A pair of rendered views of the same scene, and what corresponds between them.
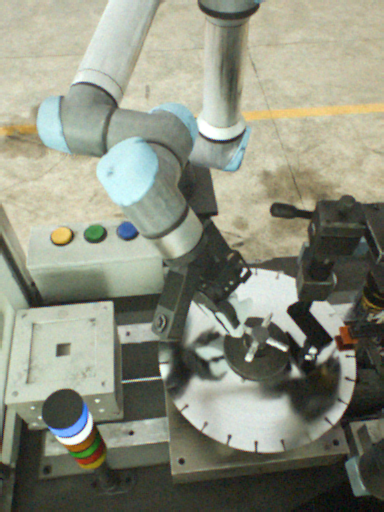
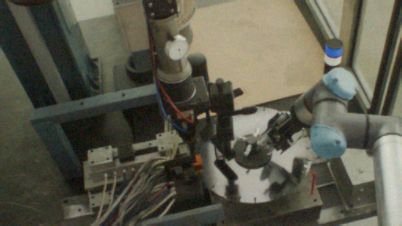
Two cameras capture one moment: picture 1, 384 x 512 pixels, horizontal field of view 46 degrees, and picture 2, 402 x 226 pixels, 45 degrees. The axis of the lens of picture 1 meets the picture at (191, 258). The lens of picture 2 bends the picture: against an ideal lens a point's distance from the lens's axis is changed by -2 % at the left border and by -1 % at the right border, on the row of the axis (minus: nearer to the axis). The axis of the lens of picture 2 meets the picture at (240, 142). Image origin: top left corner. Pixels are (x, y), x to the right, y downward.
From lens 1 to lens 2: 1.23 m
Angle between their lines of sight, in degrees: 74
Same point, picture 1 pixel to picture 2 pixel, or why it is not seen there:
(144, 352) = (326, 202)
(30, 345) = not seen: hidden behind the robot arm
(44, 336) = not seen: hidden behind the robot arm
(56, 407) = (337, 43)
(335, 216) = (224, 85)
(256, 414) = (250, 120)
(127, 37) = (384, 171)
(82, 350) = (359, 154)
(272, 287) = (243, 190)
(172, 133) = (323, 111)
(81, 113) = (386, 118)
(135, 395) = (323, 176)
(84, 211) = not seen: outside the picture
